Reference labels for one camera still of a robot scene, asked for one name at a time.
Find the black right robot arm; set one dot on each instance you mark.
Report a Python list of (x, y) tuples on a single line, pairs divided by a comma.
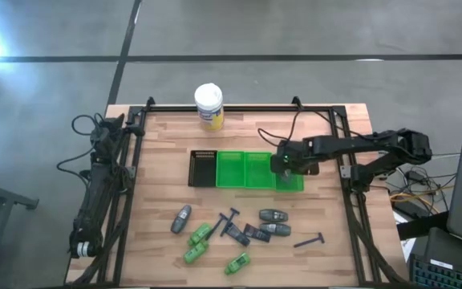
[(355, 144)]

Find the black power adapter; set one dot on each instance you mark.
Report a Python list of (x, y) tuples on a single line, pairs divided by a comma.
[(415, 176)]

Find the white-lidded wipes canister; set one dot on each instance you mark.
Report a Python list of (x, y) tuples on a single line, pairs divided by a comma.
[(209, 104)]

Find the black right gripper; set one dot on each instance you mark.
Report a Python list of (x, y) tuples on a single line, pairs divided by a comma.
[(295, 154)]

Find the blue disposable razor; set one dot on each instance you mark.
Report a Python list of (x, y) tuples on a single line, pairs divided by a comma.
[(231, 218), (309, 241), (216, 227)]

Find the black aluminium table frame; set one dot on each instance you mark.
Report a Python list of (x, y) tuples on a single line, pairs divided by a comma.
[(251, 108)]

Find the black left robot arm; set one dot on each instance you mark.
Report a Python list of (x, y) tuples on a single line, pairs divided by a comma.
[(94, 192)]

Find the white paper sheet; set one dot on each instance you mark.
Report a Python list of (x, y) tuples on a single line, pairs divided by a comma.
[(407, 247)]

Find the dark blue toiletry tube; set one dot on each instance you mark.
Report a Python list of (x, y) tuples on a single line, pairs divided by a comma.
[(238, 235), (257, 233)]

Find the black keyboard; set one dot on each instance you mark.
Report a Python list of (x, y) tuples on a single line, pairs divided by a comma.
[(443, 277)]

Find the black plastic tray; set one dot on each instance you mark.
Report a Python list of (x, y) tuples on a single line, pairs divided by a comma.
[(202, 170)]

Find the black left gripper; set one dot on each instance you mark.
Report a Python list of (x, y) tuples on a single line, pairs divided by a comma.
[(107, 134)]

